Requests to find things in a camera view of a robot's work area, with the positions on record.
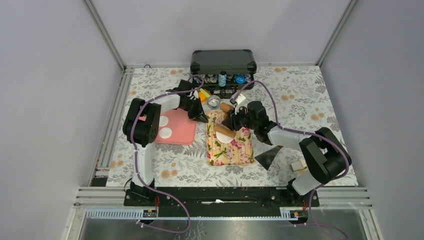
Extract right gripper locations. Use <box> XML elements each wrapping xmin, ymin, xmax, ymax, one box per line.
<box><xmin>222</xmin><ymin>105</ymin><xmax>258</xmax><ymax>133</ymax></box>

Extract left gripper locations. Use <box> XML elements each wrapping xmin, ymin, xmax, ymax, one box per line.
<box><xmin>180</xmin><ymin>97</ymin><xmax>208</xmax><ymax>123</ymax></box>

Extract wooden double-ended rolling pin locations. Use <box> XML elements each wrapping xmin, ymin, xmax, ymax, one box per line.
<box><xmin>213</xmin><ymin>102</ymin><xmax>236</xmax><ymax>143</ymax></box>

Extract white dough ball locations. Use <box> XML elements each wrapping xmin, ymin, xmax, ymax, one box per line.
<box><xmin>215</xmin><ymin>132</ymin><xmax>236</xmax><ymax>144</ymax></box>

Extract floral yellow tray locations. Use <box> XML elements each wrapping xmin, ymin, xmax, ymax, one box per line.
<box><xmin>206</xmin><ymin>110</ymin><xmax>256</xmax><ymax>167</ymax></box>

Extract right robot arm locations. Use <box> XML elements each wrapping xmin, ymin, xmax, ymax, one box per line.
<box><xmin>218</xmin><ymin>99</ymin><xmax>352</xmax><ymax>206</ymax></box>

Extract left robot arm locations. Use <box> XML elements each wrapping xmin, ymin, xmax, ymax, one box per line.
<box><xmin>122</xmin><ymin>74</ymin><xmax>209</xmax><ymax>206</ymax></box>

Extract white dough wrapper upper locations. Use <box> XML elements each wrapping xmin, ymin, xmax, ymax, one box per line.
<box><xmin>159</xmin><ymin>115</ymin><xmax>169</xmax><ymax>127</ymax></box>

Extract white dough wrapper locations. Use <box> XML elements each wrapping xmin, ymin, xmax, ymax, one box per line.
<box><xmin>158</xmin><ymin>127</ymin><xmax>173</xmax><ymax>139</ymax></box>
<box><xmin>159</xmin><ymin>115</ymin><xmax>169</xmax><ymax>127</ymax></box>

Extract white dough wrapper lower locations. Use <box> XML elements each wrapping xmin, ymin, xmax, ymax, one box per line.
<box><xmin>158</xmin><ymin>127</ymin><xmax>173</xmax><ymax>139</ymax></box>

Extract pink plastic tray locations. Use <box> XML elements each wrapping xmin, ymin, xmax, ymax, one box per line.
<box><xmin>154</xmin><ymin>108</ymin><xmax>197</xmax><ymax>146</ymax></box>

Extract orange green sticky notes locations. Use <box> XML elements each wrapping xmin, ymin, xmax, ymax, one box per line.
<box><xmin>198</xmin><ymin>88</ymin><xmax>211</xmax><ymax>104</ymax></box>

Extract blue small blind button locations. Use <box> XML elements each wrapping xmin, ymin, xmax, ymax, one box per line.
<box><xmin>235</xmin><ymin>74</ymin><xmax>246</xmax><ymax>84</ymax></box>

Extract blue white chip stack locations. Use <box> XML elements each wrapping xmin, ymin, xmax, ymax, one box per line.
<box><xmin>217</xmin><ymin>71</ymin><xmax>227</xmax><ymax>88</ymax></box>

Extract black poker chip case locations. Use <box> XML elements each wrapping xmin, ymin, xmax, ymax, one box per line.
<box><xmin>190</xmin><ymin>49</ymin><xmax>258</xmax><ymax>99</ymax></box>

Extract white green eraser block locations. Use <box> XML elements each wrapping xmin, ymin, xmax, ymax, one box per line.
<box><xmin>290</xmin><ymin>159</ymin><xmax>308</xmax><ymax>172</ymax></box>

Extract round metal cutter ring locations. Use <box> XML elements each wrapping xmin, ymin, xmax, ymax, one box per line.
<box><xmin>207</xmin><ymin>95</ymin><xmax>222</xmax><ymax>110</ymax></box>

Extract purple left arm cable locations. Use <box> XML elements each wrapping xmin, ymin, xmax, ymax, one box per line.
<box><xmin>130</xmin><ymin>74</ymin><xmax>206</xmax><ymax>235</ymax></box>

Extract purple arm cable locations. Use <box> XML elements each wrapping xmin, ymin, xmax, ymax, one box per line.
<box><xmin>130</xmin><ymin>74</ymin><xmax>206</xmax><ymax>235</ymax></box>
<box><xmin>233</xmin><ymin>80</ymin><xmax>350</xmax><ymax>240</ymax></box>

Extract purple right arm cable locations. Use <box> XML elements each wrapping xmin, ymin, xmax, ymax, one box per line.
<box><xmin>233</xmin><ymin>80</ymin><xmax>350</xmax><ymax>240</ymax></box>

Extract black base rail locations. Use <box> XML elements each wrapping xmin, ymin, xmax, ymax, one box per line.
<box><xmin>123</xmin><ymin>186</ymin><xmax>320</xmax><ymax>218</ymax></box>

